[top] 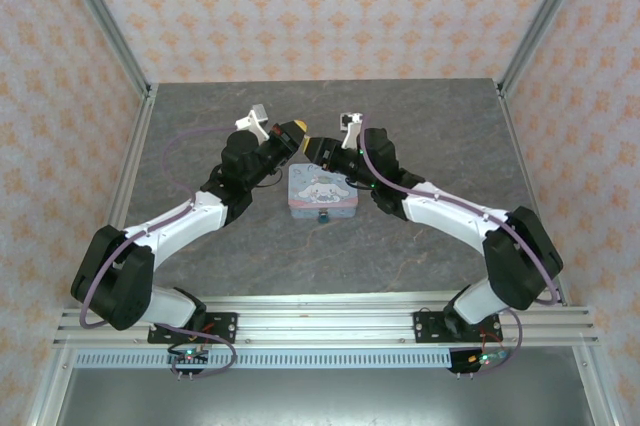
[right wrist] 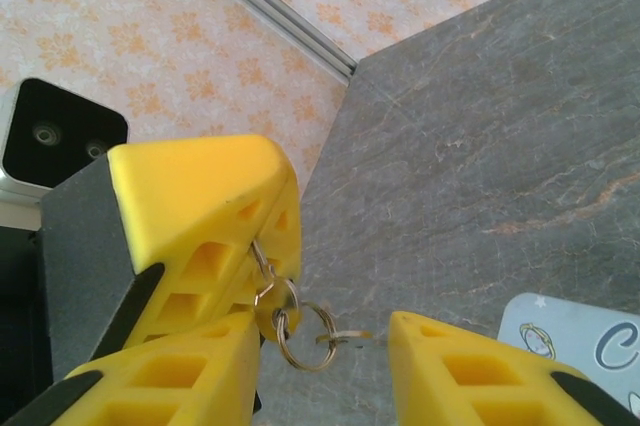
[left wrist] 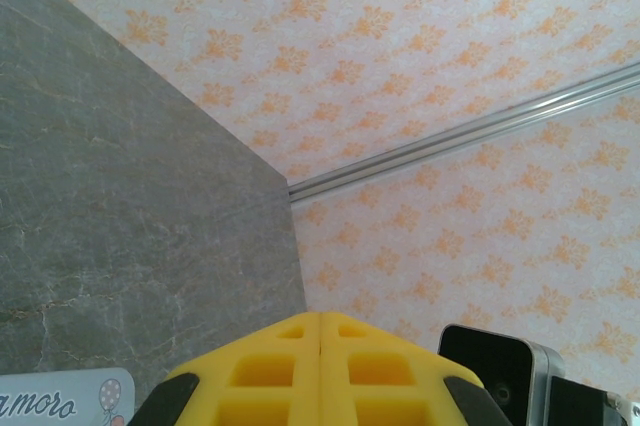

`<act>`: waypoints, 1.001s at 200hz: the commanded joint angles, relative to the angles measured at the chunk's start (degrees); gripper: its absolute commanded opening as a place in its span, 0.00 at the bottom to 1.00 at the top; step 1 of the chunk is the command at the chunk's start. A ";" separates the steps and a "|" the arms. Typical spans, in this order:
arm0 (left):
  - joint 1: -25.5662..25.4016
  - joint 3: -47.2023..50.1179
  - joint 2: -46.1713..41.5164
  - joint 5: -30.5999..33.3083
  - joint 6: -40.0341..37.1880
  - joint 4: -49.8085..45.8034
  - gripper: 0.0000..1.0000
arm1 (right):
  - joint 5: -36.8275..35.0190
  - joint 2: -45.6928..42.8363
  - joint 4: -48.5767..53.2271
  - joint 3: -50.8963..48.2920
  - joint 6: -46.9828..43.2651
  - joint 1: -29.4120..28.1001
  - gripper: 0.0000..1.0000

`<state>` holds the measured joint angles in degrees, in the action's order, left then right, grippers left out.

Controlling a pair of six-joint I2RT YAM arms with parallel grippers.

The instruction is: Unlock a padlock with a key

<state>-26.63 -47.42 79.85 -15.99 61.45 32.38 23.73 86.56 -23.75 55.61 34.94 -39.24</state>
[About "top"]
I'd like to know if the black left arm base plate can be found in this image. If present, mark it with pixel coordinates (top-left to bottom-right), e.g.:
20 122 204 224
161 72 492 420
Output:
147 312 239 345

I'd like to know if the aluminium mounting rail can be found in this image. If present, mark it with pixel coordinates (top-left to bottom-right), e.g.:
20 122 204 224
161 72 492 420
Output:
53 295 600 347

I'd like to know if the aluminium lower frame bar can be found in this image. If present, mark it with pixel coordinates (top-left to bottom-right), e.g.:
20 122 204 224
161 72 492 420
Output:
27 345 76 426
572 345 616 426

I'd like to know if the aluminium side rail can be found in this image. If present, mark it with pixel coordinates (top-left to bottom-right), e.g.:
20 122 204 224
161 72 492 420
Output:
497 83 569 307
79 85 159 307

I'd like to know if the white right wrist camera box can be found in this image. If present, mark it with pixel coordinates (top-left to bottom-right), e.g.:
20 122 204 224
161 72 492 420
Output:
338 112 364 150

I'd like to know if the grey metal sheet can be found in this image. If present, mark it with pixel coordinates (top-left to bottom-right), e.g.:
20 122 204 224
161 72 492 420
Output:
54 368 596 426

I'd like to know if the grey slotted cable duct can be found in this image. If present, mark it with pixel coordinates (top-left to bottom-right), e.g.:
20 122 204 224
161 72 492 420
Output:
74 350 501 370

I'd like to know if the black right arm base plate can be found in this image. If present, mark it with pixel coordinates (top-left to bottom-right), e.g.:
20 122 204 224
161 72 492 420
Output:
413 309 504 345

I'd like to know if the pastel cartoon print tin box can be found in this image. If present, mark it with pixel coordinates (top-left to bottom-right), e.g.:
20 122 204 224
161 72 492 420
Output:
287 163 357 220

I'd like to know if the aluminium frame post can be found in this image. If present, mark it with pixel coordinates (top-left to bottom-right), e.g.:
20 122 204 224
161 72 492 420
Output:
497 0 599 97
53 0 154 97

